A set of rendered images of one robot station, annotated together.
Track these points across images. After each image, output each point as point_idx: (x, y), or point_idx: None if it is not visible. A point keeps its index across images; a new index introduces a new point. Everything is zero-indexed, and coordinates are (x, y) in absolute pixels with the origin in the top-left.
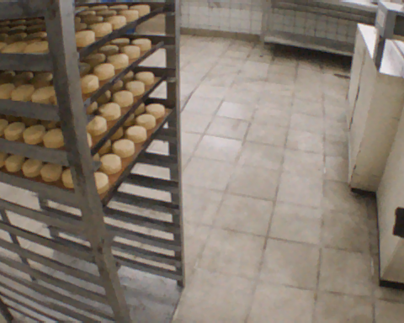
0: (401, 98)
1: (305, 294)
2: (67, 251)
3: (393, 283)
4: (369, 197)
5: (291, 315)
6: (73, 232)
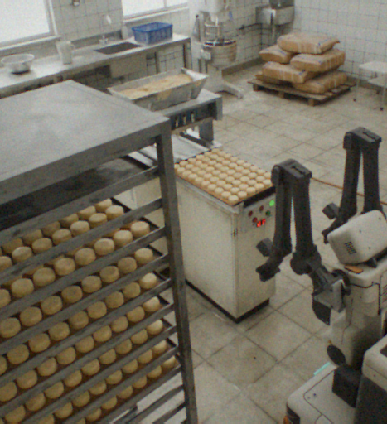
0: (158, 188)
1: (201, 368)
2: (162, 421)
3: (244, 315)
4: (164, 273)
5: (210, 387)
6: (168, 399)
